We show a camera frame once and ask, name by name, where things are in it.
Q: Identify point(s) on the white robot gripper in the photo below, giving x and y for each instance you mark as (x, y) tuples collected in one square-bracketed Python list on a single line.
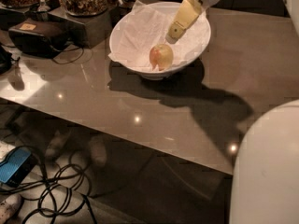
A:
[(188, 11)]

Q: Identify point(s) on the black box with label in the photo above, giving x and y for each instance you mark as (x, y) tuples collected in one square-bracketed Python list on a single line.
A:
[(44, 39)]

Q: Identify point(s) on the black object at left edge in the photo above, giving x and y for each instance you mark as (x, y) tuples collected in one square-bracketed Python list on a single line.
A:
[(5, 60)]

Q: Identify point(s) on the dark square stand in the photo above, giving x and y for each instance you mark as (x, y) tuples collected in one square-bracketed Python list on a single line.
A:
[(88, 31)]

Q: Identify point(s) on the yellow red apple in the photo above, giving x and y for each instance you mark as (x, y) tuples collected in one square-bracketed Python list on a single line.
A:
[(161, 56)]

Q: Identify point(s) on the blue foot pedal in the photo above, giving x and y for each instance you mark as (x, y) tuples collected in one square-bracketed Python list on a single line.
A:
[(16, 165)]

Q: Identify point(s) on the metal serving scoop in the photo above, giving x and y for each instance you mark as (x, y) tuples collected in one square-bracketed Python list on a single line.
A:
[(43, 7)]

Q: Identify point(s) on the white paper napkin liner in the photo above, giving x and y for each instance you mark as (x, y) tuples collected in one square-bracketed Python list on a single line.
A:
[(141, 34)]

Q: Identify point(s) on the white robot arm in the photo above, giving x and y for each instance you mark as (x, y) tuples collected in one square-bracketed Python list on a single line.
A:
[(265, 187)]

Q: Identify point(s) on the white ceramic bowl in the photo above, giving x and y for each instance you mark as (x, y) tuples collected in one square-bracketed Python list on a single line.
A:
[(193, 52)]

